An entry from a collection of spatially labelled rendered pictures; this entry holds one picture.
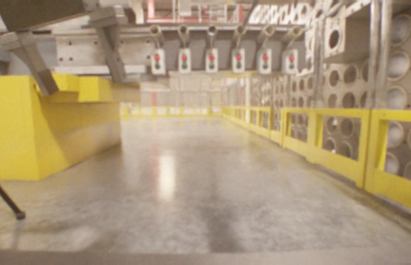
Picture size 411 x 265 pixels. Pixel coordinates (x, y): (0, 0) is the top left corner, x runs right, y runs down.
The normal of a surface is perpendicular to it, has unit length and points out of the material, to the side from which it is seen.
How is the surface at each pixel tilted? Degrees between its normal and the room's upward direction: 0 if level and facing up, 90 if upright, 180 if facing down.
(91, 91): 90
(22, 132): 90
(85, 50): 90
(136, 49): 90
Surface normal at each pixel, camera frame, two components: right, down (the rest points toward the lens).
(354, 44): 0.02, 0.12
